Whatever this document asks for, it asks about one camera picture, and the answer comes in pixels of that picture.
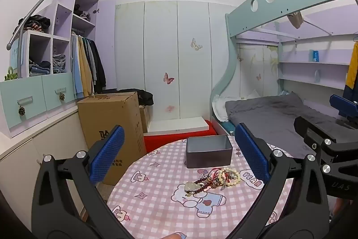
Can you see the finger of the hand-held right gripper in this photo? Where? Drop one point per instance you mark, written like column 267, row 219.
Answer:
column 310, row 129
column 342, row 106

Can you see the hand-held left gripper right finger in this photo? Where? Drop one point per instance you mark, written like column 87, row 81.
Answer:
column 251, row 156

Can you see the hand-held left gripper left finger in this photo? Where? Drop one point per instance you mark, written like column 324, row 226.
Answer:
column 107, row 156

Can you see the grey metal tin box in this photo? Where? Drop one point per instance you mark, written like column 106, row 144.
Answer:
column 208, row 155

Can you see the pale jade pendant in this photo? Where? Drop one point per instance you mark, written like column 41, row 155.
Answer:
column 191, row 187

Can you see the blue mattress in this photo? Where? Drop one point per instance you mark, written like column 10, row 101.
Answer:
column 230, row 128

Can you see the yellow and navy jacket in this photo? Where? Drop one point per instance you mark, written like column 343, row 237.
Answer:
column 353, row 71

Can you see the grey blanket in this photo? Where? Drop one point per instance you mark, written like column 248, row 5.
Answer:
column 265, row 115

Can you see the large cardboard box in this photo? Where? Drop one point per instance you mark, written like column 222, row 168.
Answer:
column 112, row 113

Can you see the pink checkered tablecloth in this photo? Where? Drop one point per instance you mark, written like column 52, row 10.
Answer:
column 156, row 171

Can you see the small cardboard box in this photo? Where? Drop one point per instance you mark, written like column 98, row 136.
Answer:
column 144, row 118

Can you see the small blue box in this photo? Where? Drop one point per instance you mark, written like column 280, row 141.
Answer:
column 316, row 56

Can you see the white pillow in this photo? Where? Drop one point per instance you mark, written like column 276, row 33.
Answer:
column 219, row 108

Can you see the mint green cabinet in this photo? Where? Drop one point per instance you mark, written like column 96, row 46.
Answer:
column 42, row 138

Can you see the black bag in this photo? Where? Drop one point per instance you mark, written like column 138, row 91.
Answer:
column 145, row 97

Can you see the small butterfly sticker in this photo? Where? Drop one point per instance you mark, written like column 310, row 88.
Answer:
column 258, row 77

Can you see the pine cone ornament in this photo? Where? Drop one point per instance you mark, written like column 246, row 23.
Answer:
column 21, row 111
column 62, row 97

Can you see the white step board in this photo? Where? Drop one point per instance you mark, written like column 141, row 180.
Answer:
column 179, row 125

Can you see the pale pink butterfly sticker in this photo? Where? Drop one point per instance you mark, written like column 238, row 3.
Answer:
column 170, row 108

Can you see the yellow hanging hoodie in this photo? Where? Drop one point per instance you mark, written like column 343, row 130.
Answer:
column 85, row 73

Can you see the black hanging jacket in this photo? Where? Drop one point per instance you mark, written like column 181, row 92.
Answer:
column 99, row 71

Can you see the mint green drawer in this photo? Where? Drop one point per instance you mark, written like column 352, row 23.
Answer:
column 57, row 85
column 25, row 96

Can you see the light blue hanging shirt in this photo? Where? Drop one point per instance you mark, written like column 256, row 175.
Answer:
column 75, row 68

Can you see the beige hanging cloth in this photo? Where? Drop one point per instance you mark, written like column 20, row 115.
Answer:
column 296, row 20

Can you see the dark green hanging shirt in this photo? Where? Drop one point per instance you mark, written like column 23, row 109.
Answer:
column 89, row 55

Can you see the folded grey clothes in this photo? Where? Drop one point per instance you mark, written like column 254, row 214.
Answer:
column 59, row 64

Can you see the lilac cabinet door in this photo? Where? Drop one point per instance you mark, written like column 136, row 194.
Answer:
column 106, row 45

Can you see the folded blue jeans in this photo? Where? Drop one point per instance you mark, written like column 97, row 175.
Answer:
column 39, row 69

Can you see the white wardrobe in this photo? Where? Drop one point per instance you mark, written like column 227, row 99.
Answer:
column 159, row 45

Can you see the white butterfly sticker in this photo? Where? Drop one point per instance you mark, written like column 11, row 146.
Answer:
column 196, row 44

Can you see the small green toy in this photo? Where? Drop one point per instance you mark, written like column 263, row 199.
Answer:
column 11, row 75

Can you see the dark clothes in cubby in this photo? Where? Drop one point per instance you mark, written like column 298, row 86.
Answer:
column 82, row 14

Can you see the lilac cubby shelf unit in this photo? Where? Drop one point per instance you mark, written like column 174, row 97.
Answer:
column 63, row 17

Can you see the pile of dark clothes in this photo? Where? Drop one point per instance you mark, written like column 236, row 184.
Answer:
column 35, row 23

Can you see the lilac wall shelf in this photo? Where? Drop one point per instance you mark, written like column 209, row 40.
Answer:
column 307, row 66

